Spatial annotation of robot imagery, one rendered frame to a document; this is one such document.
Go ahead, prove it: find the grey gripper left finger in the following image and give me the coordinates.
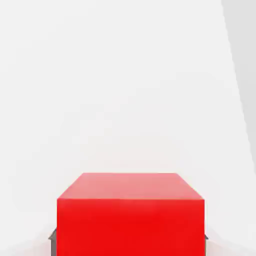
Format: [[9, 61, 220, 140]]
[[31, 227, 58, 256]]

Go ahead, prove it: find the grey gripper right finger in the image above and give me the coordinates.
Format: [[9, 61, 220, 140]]
[[204, 233, 227, 256]]

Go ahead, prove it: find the small red cube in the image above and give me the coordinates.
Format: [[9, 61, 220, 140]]
[[56, 172, 206, 256]]

